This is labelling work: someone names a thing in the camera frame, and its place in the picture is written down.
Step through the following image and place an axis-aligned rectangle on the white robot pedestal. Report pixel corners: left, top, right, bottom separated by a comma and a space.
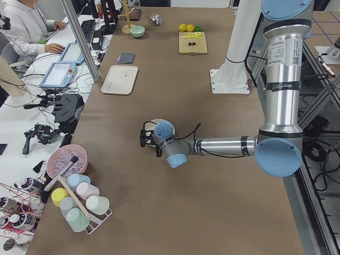
210, 0, 261, 94

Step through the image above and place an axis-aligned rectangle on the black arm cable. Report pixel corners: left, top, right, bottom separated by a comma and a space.
143, 121, 256, 159

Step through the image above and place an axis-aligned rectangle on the blue teach pendant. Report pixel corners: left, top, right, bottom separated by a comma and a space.
40, 62, 77, 89
59, 42, 84, 65

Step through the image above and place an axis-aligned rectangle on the yellow lemon far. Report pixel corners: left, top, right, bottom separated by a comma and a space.
178, 23, 186, 32

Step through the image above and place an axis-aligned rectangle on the seated person white hoodie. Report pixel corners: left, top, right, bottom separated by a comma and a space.
3, 1, 66, 57

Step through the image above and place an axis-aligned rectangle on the metal scoop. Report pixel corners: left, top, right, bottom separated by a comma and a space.
148, 11, 163, 26

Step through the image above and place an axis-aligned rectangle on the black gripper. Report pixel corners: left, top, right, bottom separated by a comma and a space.
154, 138, 166, 157

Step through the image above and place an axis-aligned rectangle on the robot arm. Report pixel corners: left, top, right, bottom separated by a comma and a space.
151, 1, 313, 177

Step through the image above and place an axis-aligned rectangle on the blue teach pendant far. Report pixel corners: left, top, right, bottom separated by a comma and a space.
59, 42, 84, 65

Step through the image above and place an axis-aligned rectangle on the pink bowl with ice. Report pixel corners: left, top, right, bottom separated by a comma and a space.
47, 144, 88, 179

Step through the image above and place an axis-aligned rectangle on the wooden rack handle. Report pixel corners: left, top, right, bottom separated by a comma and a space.
58, 177, 91, 219

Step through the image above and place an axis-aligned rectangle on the white round plate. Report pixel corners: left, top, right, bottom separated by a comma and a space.
144, 118, 175, 147

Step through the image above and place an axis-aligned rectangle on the yellow lemon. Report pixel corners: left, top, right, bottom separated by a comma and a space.
185, 24, 195, 32
178, 23, 186, 32

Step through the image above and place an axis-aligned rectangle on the mint green cup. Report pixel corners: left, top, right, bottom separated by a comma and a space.
65, 208, 90, 233

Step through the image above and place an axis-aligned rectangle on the yellow cup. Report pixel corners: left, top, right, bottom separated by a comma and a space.
51, 188, 70, 207

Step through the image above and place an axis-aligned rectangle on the blue teach pendant near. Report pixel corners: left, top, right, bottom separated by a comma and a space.
40, 62, 77, 89

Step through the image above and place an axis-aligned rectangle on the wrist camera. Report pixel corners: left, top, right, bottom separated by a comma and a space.
139, 121, 156, 147

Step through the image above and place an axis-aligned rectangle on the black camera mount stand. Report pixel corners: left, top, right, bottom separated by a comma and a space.
52, 93, 84, 134

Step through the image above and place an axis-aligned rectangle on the metal tool in bowl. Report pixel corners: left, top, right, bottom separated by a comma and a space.
44, 156, 79, 192

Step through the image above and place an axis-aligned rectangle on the aluminium frame post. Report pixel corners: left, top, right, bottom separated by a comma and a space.
61, 0, 99, 82

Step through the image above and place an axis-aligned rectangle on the dark wooden box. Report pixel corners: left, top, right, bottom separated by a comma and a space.
130, 10, 141, 21

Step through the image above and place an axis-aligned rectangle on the grey cup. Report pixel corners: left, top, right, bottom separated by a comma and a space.
59, 197, 78, 218

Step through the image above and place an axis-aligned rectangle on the grey folded cloth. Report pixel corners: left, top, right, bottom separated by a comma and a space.
117, 53, 135, 64

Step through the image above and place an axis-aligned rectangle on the mint green bowl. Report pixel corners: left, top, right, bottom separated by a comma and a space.
130, 25, 146, 38

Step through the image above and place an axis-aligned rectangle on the wooden cutting board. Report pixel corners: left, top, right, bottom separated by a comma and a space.
178, 32, 208, 55

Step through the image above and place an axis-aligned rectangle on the white cup rack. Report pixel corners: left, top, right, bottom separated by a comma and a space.
73, 191, 113, 234

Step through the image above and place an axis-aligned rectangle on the blue cup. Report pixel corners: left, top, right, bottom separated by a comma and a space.
67, 174, 91, 191

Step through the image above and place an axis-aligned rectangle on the cream rabbit tray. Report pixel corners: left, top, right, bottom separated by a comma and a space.
101, 65, 138, 95

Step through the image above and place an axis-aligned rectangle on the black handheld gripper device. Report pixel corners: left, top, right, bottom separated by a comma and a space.
22, 124, 56, 155

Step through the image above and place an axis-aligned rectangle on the wooden mug tree stand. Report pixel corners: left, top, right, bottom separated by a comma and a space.
118, 0, 135, 34

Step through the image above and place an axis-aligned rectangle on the black keyboard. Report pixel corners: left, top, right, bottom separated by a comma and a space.
81, 19, 96, 43

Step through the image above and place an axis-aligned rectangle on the pink cup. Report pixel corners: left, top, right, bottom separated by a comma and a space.
76, 182, 99, 201

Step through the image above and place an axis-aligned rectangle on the white cup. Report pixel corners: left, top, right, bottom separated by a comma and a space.
86, 195, 109, 215

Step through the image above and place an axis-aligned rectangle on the yellow lemon near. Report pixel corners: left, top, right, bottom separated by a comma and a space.
185, 24, 195, 32

